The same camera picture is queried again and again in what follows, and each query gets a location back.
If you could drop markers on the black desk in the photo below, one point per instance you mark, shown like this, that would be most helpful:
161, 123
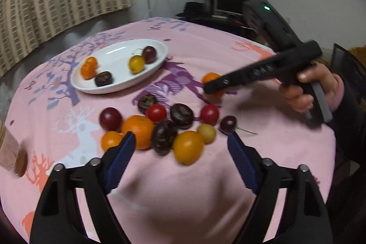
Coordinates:
217, 22

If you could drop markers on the dark red plum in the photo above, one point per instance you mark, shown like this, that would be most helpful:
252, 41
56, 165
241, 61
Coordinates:
149, 54
110, 118

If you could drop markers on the person's right hand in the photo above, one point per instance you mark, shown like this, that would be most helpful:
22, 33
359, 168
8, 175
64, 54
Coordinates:
297, 98

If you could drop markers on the black mesh chair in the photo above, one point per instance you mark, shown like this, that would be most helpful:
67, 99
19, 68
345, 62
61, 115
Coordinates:
347, 62

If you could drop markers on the dark brown water chestnut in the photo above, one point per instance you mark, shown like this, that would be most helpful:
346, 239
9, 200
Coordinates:
181, 116
104, 78
145, 102
164, 136

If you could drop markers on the large orange tangerine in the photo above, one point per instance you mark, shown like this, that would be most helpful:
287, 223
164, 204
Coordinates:
138, 129

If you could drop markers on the computer monitor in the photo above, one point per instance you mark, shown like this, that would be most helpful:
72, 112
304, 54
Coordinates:
230, 1

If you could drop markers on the pink printed tablecloth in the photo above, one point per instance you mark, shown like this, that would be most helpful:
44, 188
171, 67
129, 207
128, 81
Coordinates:
177, 198

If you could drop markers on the white oval plate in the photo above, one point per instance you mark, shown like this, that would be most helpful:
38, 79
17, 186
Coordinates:
120, 66

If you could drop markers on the yellow-orange orange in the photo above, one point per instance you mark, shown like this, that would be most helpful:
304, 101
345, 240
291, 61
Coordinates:
188, 148

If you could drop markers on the red cherry tomato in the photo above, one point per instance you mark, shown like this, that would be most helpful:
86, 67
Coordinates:
156, 113
209, 114

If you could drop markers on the person's right forearm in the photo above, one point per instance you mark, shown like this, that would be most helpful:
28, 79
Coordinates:
350, 118

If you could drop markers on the yellow plum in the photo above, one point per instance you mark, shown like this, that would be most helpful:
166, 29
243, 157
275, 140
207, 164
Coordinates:
136, 64
206, 133

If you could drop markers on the small orange tangerine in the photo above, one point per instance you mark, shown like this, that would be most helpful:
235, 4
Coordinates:
111, 141
89, 68
213, 84

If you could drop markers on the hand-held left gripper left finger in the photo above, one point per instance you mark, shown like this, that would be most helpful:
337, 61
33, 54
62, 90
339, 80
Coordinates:
120, 162

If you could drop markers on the dark red cherry with stem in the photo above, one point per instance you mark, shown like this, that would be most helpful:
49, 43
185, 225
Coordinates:
228, 124

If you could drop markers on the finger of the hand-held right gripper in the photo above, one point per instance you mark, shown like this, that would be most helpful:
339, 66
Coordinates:
216, 85

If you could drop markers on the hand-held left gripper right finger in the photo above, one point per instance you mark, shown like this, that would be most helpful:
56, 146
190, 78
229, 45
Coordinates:
243, 162

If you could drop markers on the black hat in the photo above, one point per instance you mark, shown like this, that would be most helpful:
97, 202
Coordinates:
194, 8

